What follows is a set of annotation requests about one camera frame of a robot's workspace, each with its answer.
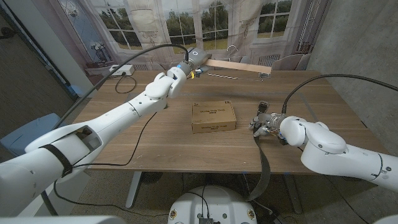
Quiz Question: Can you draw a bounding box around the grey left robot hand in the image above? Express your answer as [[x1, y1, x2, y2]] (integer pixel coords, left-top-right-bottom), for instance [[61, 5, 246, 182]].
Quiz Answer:
[[178, 47, 213, 77]]

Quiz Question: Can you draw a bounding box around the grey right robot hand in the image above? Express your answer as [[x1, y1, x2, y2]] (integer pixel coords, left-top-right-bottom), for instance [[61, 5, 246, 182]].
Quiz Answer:
[[248, 112, 287, 138]]

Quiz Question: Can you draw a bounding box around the wooden bar with metal clips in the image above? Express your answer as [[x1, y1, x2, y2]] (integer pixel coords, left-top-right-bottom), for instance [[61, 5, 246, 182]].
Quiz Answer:
[[205, 45, 272, 82]]

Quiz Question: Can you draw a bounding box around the black belt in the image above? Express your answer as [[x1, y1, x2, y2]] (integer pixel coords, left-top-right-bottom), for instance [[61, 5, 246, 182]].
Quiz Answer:
[[247, 101, 271, 202]]

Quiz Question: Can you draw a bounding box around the brown cardboard box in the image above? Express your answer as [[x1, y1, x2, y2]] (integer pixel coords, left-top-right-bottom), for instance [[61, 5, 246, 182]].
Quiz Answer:
[[191, 100, 237, 134]]

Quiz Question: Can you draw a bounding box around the printed window backdrop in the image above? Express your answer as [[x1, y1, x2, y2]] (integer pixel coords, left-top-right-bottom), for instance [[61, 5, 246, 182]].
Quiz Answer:
[[30, 0, 332, 91]]

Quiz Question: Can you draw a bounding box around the white power strip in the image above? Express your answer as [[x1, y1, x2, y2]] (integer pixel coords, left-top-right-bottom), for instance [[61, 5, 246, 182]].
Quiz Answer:
[[109, 64, 136, 77]]

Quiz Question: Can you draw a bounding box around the white table leg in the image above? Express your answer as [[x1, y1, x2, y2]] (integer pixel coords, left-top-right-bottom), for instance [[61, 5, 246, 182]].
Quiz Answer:
[[281, 173, 303, 215], [125, 170, 143, 209]]

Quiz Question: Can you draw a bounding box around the black power adapter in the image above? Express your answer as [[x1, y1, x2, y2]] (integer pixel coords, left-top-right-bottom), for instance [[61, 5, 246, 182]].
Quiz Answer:
[[257, 211, 287, 224]]

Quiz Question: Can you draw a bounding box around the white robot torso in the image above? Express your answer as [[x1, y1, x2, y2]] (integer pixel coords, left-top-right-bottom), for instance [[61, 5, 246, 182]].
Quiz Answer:
[[167, 185, 258, 224]]

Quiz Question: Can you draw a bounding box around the black round floor fan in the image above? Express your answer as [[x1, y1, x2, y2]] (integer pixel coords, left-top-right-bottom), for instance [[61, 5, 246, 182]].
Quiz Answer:
[[139, 172, 164, 184]]

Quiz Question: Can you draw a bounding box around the blue chair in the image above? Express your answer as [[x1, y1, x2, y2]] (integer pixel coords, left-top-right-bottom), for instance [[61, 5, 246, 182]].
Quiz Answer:
[[0, 113, 62, 156]]

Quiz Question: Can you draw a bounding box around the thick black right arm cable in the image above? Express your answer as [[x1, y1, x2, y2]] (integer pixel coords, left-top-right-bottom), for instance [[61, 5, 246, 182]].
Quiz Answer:
[[281, 73, 398, 114]]

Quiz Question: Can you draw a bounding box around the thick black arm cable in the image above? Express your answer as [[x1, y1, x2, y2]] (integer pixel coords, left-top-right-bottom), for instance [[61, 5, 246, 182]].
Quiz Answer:
[[281, 73, 398, 114], [51, 43, 190, 130]]

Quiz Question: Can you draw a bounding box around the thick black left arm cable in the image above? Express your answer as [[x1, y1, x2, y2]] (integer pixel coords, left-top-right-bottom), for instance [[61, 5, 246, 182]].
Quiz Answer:
[[51, 43, 190, 130]]

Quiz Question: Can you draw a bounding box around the black power strip cable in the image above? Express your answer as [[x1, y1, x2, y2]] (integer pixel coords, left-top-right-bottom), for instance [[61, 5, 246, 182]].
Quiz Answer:
[[114, 74, 137, 95]]

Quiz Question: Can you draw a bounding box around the thin black left arm wire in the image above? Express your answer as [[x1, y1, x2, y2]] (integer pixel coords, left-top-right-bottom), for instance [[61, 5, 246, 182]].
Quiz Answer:
[[52, 111, 170, 217]]

